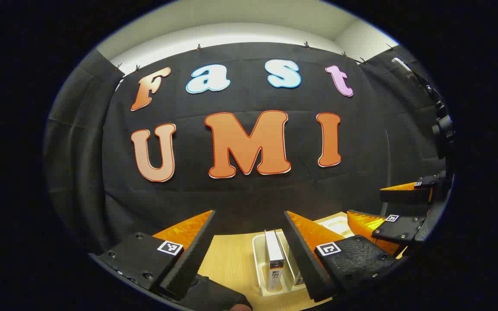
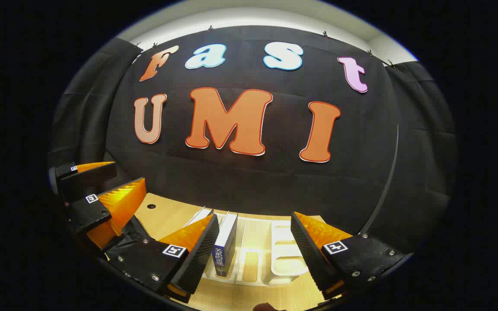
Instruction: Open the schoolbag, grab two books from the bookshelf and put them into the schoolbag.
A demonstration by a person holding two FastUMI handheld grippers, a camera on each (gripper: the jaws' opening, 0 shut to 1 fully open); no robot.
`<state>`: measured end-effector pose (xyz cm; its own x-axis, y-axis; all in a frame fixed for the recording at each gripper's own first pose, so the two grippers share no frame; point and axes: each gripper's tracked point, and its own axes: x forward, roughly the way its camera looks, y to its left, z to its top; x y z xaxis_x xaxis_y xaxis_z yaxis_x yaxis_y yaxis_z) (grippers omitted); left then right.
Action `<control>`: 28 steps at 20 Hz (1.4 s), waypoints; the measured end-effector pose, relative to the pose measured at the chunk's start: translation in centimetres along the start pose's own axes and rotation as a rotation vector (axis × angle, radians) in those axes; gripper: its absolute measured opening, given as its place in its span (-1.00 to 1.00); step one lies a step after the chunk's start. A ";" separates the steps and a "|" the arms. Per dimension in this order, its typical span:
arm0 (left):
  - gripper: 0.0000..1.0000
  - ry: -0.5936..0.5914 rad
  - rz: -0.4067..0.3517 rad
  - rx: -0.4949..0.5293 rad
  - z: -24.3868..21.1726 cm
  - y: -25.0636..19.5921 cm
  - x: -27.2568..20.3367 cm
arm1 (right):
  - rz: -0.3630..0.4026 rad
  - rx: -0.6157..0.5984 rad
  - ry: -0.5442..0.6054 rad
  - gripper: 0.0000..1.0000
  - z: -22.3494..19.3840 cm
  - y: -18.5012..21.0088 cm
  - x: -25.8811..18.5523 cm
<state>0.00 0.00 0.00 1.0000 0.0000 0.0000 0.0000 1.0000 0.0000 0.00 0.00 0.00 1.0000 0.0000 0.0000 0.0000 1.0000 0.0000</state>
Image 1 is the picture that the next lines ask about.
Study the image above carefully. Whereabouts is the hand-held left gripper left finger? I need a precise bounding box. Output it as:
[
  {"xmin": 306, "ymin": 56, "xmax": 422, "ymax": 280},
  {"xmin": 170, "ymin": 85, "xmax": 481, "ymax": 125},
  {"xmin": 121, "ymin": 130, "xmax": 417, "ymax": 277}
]
[{"xmin": 95, "ymin": 209, "xmax": 217, "ymax": 302}]

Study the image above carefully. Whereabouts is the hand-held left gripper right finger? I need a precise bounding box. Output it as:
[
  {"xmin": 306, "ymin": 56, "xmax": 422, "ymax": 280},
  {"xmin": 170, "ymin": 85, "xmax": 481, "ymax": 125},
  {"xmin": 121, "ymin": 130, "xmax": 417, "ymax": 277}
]
[{"xmin": 284, "ymin": 210, "xmax": 399, "ymax": 303}]

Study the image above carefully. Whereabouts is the portrait cover book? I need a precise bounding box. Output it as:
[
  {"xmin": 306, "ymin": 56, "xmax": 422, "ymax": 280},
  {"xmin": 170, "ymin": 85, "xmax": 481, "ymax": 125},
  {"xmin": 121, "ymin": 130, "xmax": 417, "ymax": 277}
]
[{"xmin": 265, "ymin": 230, "xmax": 286, "ymax": 291}]

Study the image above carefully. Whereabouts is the black schoolbag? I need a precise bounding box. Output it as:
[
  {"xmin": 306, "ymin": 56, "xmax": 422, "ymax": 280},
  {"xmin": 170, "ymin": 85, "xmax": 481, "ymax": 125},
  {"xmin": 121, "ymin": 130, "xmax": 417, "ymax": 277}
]
[{"xmin": 176, "ymin": 274, "xmax": 253, "ymax": 311}]

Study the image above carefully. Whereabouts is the white plastic bookshelf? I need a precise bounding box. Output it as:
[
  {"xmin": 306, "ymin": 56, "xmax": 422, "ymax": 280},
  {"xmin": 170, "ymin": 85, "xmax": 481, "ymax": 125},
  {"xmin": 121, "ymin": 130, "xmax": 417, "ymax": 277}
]
[{"xmin": 251, "ymin": 214, "xmax": 355, "ymax": 298}]

